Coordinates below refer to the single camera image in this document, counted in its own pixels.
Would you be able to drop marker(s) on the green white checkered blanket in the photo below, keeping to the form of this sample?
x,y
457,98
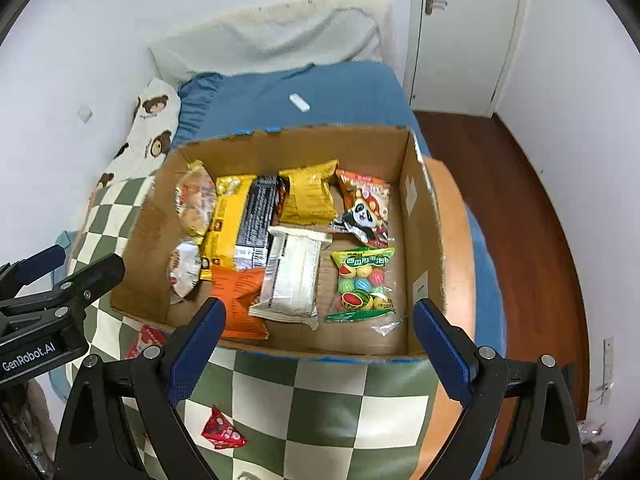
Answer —
x,y
325,410

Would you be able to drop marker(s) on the white snack packet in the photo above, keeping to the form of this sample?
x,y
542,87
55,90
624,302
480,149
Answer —
x,y
292,275

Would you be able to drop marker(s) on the white door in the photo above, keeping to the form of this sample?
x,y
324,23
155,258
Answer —
x,y
465,35

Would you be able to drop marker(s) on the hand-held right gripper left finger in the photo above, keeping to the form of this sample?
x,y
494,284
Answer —
x,y
197,350

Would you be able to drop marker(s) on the dark yellow snack packet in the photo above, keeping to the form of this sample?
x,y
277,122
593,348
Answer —
x,y
307,195

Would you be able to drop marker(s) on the long red snack packet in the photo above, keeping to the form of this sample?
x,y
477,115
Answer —
x,y
145,342

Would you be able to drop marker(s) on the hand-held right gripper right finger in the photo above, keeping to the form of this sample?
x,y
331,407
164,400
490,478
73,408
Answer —
x,y
442,355

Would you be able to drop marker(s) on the white wall switch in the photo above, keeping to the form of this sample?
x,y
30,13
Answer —
x,y
85,113

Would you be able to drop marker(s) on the orange panda print packet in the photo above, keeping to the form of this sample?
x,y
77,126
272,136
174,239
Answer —
x,y
362,210

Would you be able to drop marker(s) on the cardboard box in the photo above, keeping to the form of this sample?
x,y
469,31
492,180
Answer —
x,y
417,220

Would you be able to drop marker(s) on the brown round bread packet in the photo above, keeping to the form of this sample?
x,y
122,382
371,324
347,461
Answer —
x,y
182,270

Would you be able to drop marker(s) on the orange snack packet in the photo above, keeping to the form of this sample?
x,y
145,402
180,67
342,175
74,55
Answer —
x,y
237,305

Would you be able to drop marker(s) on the wall socket plate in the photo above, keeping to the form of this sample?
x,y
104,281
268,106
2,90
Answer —
x,y
608,370

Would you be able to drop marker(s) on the small white plastic bar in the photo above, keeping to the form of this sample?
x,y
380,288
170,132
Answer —
x,y
299,102

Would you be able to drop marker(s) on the green gum ball packet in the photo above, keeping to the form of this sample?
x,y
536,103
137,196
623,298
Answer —
x,y
362,285

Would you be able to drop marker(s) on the clear yellow pastry bag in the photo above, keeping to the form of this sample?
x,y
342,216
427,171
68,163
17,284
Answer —
x,y
192,205

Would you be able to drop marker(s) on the long yellow snack packet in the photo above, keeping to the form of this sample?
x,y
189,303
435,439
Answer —
x,y
225,225

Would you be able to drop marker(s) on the small red snack packet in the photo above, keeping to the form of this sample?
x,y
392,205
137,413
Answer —
x,y
222,432

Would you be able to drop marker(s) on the bear print pillow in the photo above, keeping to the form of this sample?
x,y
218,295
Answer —
x,y
152,125

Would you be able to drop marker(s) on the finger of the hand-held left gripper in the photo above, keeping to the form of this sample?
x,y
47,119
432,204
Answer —
x,y
97,272
37,262

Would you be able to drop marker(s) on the black snack packet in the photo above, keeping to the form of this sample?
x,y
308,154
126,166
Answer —
x,y
255,220

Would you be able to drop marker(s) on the pale grey pillow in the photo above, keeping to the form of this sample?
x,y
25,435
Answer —
x,y
270,35

